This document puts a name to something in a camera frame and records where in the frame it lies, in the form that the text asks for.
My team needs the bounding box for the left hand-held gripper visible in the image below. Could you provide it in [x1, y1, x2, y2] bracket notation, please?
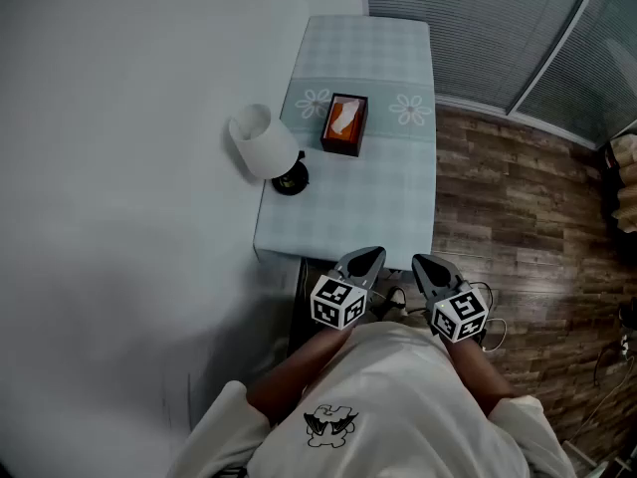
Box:
[311, 245, 387, 331]

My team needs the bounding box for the white cable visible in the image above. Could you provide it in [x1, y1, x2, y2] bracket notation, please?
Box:
[477, 281, 509, 353]

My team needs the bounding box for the white shade table lamp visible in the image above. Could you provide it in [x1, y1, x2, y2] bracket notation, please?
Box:
[227, 102, 311, 197]

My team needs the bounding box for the white shirt with cartoon print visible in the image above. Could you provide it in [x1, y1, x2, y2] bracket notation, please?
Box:
[166, 319, 578, 478]

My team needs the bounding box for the person's left forearm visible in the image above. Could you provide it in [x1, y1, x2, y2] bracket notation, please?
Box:
[246, 324, 357, 425]

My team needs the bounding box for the white cloth piece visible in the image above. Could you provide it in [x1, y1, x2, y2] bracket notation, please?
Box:
[328, 100, 362, 136]

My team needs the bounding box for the table with checked flowered cloth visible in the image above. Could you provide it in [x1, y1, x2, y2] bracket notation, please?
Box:
[252, 15, 439, 273]

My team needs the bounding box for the narrow grey window blind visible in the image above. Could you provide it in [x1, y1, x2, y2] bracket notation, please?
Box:
[515, 0, 637, 143]

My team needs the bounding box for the thin floor cable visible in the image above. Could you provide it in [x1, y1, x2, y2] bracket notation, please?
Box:
[566, 334, 637, 447]

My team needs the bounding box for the orange tissue box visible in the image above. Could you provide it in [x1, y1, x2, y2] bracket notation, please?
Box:
[318, 92, 369, 157]

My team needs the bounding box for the beige corrugated sheet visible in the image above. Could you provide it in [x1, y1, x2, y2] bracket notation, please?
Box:
[609, 134, 637, 233]

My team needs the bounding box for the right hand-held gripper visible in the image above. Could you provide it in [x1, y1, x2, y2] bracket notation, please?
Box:
[411, 254, 490, 344]

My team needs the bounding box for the person's right forearm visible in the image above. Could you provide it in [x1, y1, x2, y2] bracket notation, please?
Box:
[442, 339, 517, 417]

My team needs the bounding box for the wide grey window blind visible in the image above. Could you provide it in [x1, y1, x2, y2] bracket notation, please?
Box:
[365, 0, 598, 112]

